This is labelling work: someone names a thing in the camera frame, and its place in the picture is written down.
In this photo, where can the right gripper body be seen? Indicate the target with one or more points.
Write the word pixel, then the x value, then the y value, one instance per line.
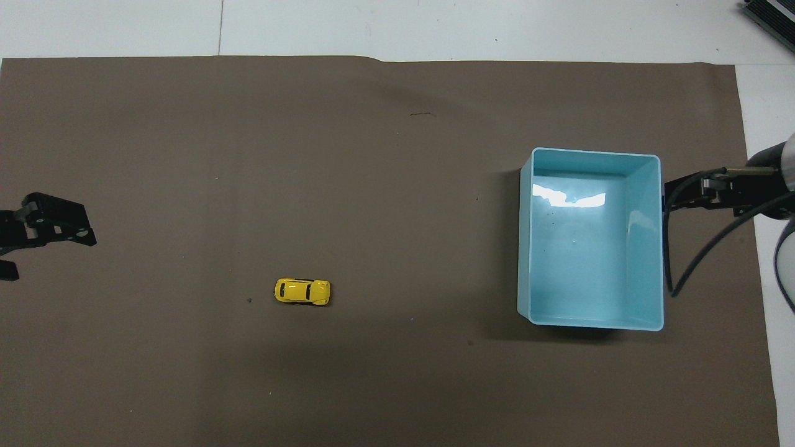
pixel 763 191

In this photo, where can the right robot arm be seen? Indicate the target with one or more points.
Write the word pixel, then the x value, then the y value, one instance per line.
pixel 786 261

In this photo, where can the yellow toy beetle car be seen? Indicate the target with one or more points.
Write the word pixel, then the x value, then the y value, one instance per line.
pixel 302 291

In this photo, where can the black stand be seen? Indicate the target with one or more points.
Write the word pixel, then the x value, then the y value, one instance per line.
pixel 773 15

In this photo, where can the light blue plastic bin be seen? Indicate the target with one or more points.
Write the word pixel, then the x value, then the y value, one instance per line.
pixel 590 248

